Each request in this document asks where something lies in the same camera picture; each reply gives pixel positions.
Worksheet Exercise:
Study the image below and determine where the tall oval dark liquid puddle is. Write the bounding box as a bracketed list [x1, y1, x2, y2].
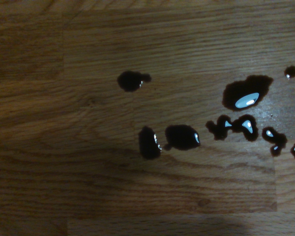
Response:
[138, 125, 163, 160]

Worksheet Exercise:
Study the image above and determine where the wide oval dark liquid puddle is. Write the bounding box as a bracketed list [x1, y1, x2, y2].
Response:
[163, 124, 202, 151]

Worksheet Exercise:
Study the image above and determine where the two-lobed dark liquid puddle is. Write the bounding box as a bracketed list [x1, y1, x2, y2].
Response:
[117, 70, 152, 93]

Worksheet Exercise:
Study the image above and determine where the branching dark liquid puddle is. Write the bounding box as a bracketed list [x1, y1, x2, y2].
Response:
[205, 114, 259, 143]

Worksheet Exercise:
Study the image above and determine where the largest dark liquid puddle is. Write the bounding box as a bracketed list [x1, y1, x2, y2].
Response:
[222, 74, 274, 112]

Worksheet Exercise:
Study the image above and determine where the hourglass dark liquid puddle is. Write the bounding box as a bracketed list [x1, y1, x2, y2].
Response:
[262, 126, 288, 158]

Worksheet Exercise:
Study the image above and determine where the small round dark liquid drop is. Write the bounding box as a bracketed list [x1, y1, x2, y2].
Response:
[284, 65, 295, 80]

